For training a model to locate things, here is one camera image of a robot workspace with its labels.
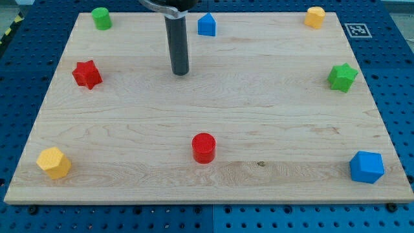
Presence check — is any green cylinder block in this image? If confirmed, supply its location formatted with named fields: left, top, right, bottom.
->
left=91, top=7, right=112, bottom=30

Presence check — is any blue pentagon house block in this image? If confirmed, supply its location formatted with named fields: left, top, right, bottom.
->
left=197, top=13, right=217, bottom=36

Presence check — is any yellow heart block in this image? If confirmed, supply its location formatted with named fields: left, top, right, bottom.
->
left=304, top=6, right=326, bottom=29

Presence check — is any red cylinder block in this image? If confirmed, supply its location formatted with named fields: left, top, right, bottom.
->
left=191, top=133, right=216, bottom=164

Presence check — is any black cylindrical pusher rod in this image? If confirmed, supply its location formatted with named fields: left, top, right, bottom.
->
left=164, top=16, right=190, bottom=76

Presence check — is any light wooden board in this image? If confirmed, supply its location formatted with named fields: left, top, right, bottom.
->
left=5, top=12, right=413, bottom=205

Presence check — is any green star block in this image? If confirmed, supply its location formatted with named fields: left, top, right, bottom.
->
left=327, top=63, right=358, bottom=93

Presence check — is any yellow hexagon block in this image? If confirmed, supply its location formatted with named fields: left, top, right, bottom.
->
left=36, top=147, right=72, bottom=179

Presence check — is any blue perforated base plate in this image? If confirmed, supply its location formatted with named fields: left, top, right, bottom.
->
left=1, top=0, right=413, bottom=232

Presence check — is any red star block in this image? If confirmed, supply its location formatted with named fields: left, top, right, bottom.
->
left=72, top=60, right=103, bottom=90

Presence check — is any silver robot tool clamp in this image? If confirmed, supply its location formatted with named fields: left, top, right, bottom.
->
left=138, top=0, right=198, bottom=19

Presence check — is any blue hexagon block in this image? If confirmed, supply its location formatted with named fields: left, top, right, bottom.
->
left=349, top=151, right=386, bottom=184

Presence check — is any white fiducial marker tag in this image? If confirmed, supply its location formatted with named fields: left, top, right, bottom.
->
left=345, top=23, right=372, bottom=38

